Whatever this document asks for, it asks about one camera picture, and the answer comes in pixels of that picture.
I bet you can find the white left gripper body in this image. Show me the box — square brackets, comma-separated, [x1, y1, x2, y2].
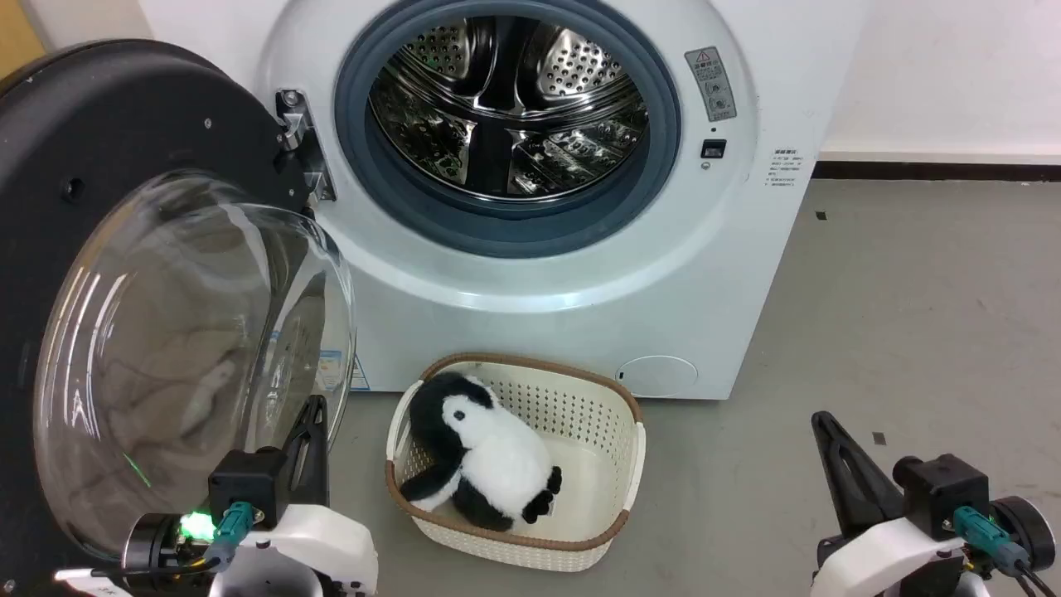
[209, 501, 380, 597]

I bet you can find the cream perforated laundry basket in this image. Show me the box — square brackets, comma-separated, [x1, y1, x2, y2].
[385, 353, 647, 573]

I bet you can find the metal door hinge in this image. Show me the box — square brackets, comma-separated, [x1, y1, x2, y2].
[275, 89, 337, 202]

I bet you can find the black round washer door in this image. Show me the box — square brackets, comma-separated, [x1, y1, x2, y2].
[0, 39, 359, 597]

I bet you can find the round white filter cover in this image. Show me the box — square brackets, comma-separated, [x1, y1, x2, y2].
[617, 356, 699, 397]

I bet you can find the white front-load washing machine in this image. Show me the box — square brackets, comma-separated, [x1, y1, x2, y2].
[137, 0, 870, 401]

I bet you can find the grey warning sticker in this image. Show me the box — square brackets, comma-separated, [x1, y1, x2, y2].
[685, 46, 738, 123]

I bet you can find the steel washer drum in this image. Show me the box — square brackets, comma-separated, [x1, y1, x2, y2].
[368, 17, 651, 200]

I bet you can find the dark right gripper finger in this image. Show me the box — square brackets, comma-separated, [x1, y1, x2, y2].
[811, 411, 906, 538]

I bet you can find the blue energy label sticker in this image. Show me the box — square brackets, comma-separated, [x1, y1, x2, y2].
[318, 350, 369, 392]

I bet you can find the black white penguin plush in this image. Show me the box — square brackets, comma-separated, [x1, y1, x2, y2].
[400, 371, 564, 533]

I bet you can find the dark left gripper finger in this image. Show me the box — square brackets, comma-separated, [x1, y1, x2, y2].
[305, 396, 331, 508]
[280, 408, 316, 503]

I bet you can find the teal plug gripper cable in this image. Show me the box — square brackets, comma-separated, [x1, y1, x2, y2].
[952, 507, 1061, 597]
[91, 501, 254, 578]

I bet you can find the teal plug right gripper cable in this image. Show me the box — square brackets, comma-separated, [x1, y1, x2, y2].
[952, 507, 1061, 597]

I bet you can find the teal plug left gripper cable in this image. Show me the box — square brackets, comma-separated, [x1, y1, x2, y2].
[91, 501, 254, 578]

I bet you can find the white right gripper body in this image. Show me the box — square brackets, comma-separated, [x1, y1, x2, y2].
[810, 516, 969, 597]

